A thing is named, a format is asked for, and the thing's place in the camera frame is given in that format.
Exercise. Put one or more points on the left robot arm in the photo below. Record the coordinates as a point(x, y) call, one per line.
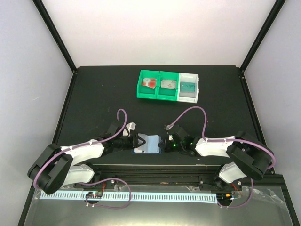
point(59, 166)

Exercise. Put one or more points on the white patterned card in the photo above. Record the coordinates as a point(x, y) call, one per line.
point(161, 83)

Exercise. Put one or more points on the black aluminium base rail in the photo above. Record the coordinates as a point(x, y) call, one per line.
point(157, 175)

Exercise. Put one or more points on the black frame post right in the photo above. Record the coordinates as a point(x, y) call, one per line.
point(277, 6)

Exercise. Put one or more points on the green bin middle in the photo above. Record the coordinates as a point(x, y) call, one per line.
point(168, 94)

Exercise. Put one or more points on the black frame post left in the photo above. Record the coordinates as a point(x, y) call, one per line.
point(54, 32)

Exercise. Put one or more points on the white bin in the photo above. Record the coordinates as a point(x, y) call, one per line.
point(184, 96)

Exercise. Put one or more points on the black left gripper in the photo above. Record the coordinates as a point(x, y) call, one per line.
point(134, 141)

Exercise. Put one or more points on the green bin left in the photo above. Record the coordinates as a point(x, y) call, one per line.
point(143, 91)

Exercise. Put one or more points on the red circle card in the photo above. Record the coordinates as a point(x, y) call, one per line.
point(152, 84)
point(146, 81)

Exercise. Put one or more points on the light blue slotted strip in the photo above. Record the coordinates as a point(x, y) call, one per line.
point(133, 196)

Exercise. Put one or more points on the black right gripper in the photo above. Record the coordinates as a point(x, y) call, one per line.
point(166, 146)

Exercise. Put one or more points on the green bin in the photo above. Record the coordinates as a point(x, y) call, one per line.
point(168, 94)
point(143, 91)

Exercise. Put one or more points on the left circuit board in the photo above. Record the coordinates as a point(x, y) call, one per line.
point(94, 194)

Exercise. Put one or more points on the blue leather card holder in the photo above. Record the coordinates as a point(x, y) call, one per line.
point(152, 142)

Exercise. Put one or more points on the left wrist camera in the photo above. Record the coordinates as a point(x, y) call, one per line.
point(128, 128)

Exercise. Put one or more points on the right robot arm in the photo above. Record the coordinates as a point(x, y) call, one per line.
point(249, 158)

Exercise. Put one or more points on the black frame post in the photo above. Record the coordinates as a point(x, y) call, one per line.
point(54, 32)
point(277, 6)

